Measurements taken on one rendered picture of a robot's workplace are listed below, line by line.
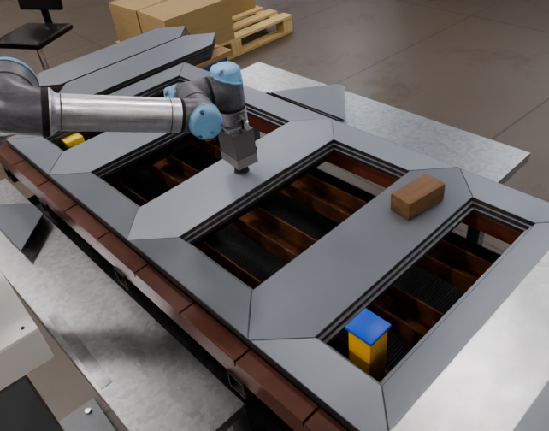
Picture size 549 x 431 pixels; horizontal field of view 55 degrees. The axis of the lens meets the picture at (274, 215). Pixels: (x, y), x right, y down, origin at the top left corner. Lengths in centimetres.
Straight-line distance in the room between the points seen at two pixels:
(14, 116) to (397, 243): 83
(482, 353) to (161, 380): 71
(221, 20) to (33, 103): 330
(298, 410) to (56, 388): 140
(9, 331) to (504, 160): 138
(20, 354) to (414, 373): 84
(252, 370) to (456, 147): 101
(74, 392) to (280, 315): 126
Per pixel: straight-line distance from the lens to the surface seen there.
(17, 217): 179
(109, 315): 140
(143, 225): 135
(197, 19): 420
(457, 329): 105
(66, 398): 218
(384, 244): 120
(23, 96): 113
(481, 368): 76
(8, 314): 138
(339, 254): 117
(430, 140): 175
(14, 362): 133
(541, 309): 84
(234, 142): 135
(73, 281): 153
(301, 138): 158
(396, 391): 96
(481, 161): 167
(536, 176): 300
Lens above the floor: 165
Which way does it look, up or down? 39 degrees down
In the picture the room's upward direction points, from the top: 7 degrees counter-clockwise
